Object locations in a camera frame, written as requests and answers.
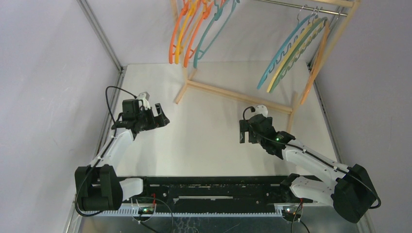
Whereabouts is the yellow-orange plastic hanger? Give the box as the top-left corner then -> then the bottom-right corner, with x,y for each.
169,0 -> 203,64

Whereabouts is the orange plastic hanger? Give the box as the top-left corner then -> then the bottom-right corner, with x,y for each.
183,0 -> 213,68
168,0 -> 192,64

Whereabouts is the blue wavy hanger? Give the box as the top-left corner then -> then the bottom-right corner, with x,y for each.
257,7 -> 318,89

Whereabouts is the pale green wavy hanger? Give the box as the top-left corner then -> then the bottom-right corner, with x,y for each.
273,17 -> 328,90

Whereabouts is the teal plastic hanger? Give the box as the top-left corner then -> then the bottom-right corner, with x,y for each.
193,0 -> 240,69

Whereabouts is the light orange wavy hanger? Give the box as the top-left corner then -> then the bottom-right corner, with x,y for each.
300,21 -> 330,105

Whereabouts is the pale yellow wavy hanger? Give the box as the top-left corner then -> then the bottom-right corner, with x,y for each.
266,16 -> 322,93

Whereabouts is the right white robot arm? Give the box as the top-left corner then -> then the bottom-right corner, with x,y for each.
239,114 -> 381,223

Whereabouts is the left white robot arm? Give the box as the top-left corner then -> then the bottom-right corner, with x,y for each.
74,98 -> 170,217

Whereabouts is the right circuit board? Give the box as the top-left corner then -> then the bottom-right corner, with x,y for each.
282,207 -> 303,222

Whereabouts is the circuit board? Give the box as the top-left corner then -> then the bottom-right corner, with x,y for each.
282,207 -> 303,222
137,206 -> 156,216

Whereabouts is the left circuit board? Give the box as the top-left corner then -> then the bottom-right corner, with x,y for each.
137,206 -> 156,216

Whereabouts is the metal hanging rod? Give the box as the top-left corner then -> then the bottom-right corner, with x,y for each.
258,0 -> 348,17

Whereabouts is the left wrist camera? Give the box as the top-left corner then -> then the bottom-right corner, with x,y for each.
137,92 -> 151,110

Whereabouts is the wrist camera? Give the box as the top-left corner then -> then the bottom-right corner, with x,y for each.
252,105 -> 268,117
137,92 -> 151,110

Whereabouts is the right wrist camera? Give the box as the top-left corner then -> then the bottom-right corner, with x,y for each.
252,105 -> 268,117

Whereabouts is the left aluminium frame post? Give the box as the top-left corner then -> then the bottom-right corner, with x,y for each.
77,0 -> 124,153

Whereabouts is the aluminium frame post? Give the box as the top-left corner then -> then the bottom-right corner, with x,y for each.
308,6 -> 348,162
77,0 -> 124,153

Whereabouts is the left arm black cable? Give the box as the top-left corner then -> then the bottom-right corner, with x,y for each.
74,85 -> 139,217

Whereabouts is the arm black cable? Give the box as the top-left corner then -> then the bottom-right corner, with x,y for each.
242,106 -> 382,210
74,85 -> 139,217

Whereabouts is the wooden clothes rack frame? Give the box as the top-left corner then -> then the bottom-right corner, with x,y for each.
174,0 -> 361,132

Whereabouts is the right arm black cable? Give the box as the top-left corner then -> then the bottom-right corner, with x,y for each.
242,106 -> 382,210

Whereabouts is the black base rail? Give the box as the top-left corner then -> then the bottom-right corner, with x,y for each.
122,175 -> 312,216

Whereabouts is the right aluminium frame post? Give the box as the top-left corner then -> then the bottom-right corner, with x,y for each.
308,6 -> 348,162

